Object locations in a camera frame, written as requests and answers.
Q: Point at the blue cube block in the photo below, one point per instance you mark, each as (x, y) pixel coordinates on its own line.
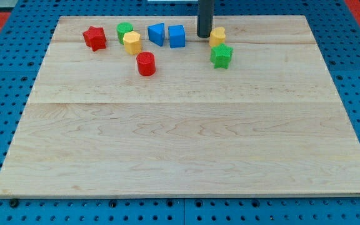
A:
(177, 36)

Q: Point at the blue triangle block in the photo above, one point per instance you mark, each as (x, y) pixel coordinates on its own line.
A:
(156, 33)

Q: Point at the red cylinder block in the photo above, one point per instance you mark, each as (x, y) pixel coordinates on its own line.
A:
(146, 63)

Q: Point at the green star block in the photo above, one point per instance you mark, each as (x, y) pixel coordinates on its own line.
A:
(221, 56)

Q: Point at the yellow heart block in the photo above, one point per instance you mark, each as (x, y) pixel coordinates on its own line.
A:
(217, 36)

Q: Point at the yellow hexagon block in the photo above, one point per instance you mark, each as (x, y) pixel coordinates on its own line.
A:
(132, 42)

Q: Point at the light wooden board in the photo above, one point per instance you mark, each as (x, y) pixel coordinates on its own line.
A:
(271, 125)

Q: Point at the green cylinder block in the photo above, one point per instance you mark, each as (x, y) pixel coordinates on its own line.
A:
(122, 28)

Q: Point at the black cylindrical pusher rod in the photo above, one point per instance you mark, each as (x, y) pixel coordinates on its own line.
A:
(205, 13)

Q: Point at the red star block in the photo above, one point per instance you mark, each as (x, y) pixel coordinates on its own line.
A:
(95, 38)

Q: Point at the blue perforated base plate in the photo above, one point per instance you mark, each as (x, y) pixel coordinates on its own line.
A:
(23, 43)

